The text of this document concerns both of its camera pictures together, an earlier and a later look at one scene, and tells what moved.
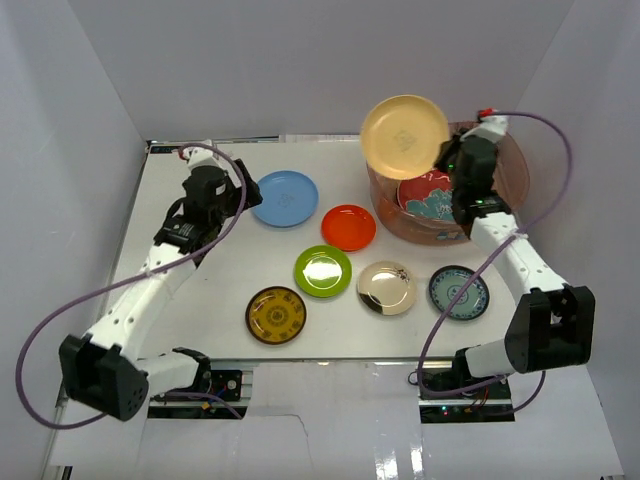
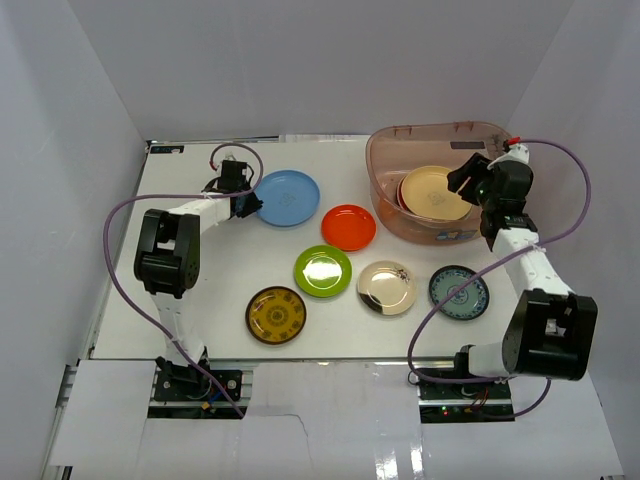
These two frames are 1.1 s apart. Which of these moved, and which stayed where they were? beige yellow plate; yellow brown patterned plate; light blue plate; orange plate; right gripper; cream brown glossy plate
Moved: beige yellow plate; right gripper
Stayed: light blue plate; yellow brown patterned plate; orange plate; cream brown glossy plate
